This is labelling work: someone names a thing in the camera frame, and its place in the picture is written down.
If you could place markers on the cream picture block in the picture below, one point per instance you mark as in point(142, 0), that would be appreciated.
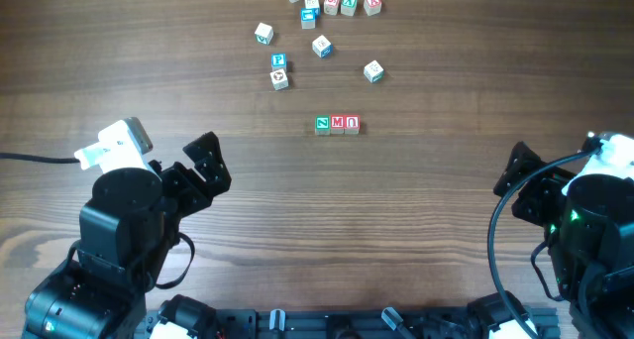
point(313, 4)

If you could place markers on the red letter M block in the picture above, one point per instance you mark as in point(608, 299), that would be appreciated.
point(337, 124)

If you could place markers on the red letter U block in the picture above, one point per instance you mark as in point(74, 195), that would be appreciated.
point(352, 124)

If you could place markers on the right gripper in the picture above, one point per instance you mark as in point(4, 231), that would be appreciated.
point(533, 195)

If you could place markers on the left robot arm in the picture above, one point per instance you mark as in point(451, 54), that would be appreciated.
point(127, 229)

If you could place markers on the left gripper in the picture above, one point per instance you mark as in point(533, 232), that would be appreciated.
point(183, 184)

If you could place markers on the white blue-sided picture block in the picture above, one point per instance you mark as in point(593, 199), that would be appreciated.
point(321, 46)

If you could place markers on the red number nine block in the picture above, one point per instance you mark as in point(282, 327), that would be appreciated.
point(331, 7)

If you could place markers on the white teal-sided block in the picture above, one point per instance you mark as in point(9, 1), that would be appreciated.
point(264, 33)

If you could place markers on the red letter A block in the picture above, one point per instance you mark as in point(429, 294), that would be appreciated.
point(372, 7)

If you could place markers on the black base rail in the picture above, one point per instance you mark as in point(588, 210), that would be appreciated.
point(439, 322)

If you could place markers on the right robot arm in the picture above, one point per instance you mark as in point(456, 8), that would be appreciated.
point(584, 204)

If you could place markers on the brown picture block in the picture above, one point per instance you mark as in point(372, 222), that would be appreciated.
point(279, 79)

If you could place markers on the blue letter P block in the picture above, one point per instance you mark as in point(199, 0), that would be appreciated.
point(278, 62)

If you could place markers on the blue picture block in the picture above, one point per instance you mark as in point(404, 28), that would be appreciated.
point(307, 18)

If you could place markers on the white green-sided picture block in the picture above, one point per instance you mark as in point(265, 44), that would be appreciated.
point(373, 71)

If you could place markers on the green letter V block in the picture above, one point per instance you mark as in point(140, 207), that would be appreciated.
point(348, 7)

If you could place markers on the green letter Z block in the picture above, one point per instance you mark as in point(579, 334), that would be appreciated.
point(322, 125)

